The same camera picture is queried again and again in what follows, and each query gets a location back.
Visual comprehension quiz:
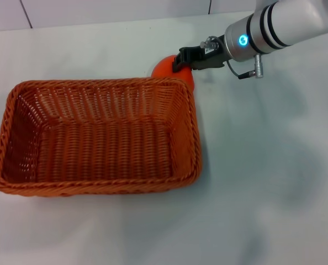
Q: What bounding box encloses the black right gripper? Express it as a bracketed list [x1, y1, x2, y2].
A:
[171, 41, 232, 74]

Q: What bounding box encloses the orange round fruit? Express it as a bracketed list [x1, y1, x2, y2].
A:
[150, 55, 195, 93]

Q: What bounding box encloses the orange woven rectangular basket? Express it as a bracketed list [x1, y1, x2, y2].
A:
[0, 77, 203, 199]

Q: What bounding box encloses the black cable with silver plugs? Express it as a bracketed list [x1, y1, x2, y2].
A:
[199, 35, 264, 81]

